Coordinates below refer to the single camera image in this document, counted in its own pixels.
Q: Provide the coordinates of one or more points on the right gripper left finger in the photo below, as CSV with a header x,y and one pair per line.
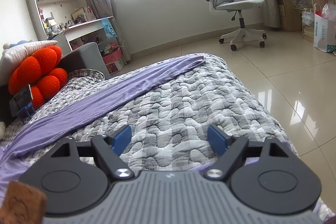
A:
x,y
94,160

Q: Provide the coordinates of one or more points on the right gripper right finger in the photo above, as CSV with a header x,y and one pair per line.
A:
x,y
241,158

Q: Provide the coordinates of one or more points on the lavender purple garment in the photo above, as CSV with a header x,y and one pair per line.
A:
x,y
51,128

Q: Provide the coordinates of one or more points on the grey white quilted blanket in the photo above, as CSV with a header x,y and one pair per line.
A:
x,y
169,122

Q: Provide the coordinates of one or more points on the dark grey sofa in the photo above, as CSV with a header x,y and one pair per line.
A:
x,y
85,57

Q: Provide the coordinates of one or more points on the smartphone on stand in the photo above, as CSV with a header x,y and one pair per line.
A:
x,y
21,99

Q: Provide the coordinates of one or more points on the brown furry patch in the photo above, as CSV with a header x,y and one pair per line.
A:
x,y
23,204

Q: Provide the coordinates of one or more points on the orange red plush cushion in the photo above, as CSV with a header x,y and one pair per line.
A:
x,y
41,72

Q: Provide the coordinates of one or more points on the white plush toy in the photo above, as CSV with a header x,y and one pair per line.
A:
x,y
2,129

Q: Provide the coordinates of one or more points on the white pillow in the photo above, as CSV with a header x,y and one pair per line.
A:
x,y
12,57

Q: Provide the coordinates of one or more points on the white bookshelf desk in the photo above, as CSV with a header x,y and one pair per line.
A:
x,y
72,24

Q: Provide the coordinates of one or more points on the white blue paper bag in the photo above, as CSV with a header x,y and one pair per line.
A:
x,y
324,29

